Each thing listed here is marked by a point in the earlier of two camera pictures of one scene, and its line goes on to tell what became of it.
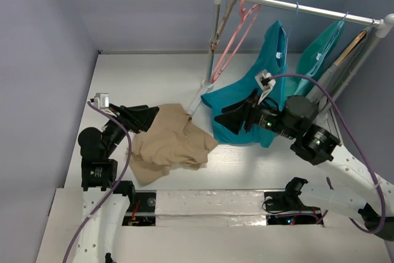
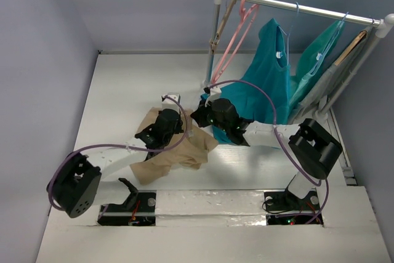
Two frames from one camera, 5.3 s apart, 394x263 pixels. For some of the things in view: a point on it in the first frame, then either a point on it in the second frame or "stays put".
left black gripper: [136, 117] to [178, 129]
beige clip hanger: [214, 42] stays put
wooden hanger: [358, 37] stays put
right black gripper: [250, 114] to [201, 115]
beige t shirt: [172, 140] stays put
